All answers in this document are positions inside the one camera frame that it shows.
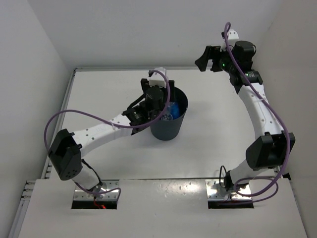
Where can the left aluminium frame rail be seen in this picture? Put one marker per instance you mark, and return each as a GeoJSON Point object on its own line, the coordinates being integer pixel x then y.
{"type": "Point", "coordinates": [59, 121]}

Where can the metal base plate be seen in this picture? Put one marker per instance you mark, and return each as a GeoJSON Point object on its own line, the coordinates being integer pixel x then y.
{"type": "Point", "coordinates": [108, 192]}
{"type": "Point", "coordinates": [216, 193]}

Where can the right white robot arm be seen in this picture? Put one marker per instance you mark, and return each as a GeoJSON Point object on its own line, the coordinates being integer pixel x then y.
{"type": "Point", "coordinates": [243, 173]}

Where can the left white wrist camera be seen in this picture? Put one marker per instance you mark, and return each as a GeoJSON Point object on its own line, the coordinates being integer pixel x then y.
{"type": "Point", "coordinates": [155, 79]}

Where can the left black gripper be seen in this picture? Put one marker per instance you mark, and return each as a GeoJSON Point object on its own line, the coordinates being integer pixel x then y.
{"type": "Point", "coordinates": [145, 84]}

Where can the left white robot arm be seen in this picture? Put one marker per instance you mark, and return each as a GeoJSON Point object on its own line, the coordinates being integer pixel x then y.
{"type": "Point", "coordinates": [68, 149]}

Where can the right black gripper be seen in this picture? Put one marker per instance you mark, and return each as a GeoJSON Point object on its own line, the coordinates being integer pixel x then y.
{"type": "Point", "coordinates": [202, 62]}

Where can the clear crushed bottle blue cap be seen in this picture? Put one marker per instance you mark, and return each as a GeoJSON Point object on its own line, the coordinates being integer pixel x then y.
{"type": "Point", "coordinates": [166, 117]}

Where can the white front cover board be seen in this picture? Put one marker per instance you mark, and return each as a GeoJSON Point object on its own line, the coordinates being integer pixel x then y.
{"type": "Point", "coordinates": [158, 209]}

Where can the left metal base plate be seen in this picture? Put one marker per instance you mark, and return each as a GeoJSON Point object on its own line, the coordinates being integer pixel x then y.
{"type": "Point", "coordinates": [108, 192]}

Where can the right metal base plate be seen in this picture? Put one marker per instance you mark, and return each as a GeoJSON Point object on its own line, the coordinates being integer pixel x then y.
{"type": "Point", "coordinates": [216, 193]}

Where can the dark grey plastic bin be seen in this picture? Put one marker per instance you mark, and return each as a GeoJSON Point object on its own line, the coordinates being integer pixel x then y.
{"type": "Point", "coordinates": [168, 130]}

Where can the blue label bottle blue cap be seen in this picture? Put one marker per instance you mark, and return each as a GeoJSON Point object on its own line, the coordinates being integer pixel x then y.
{"type": "Point", "coordinates": [173, 111]}

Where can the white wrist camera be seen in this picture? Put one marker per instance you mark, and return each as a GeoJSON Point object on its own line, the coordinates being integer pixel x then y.
{"type": "Point", "coordinates": [155, 79]}
{"type": "Point", "coordinates": [232, 38]}

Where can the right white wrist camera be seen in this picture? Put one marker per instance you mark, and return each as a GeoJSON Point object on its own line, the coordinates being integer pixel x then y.
{"type": "Point", "coordinates": [232, 38]}

